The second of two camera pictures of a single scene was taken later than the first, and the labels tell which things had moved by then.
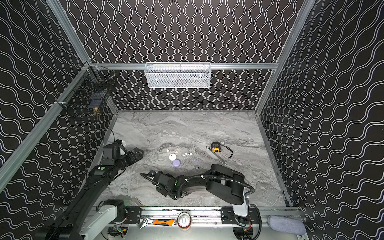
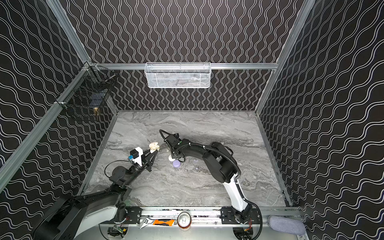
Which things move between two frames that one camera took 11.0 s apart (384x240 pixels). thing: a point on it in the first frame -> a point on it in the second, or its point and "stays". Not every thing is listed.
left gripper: [130, 156] -> [146, 160]
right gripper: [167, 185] -> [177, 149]
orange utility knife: [168, 222] stays
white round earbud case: [172, 157] stays
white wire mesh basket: [178, 74] stays
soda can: [184, 221] stays
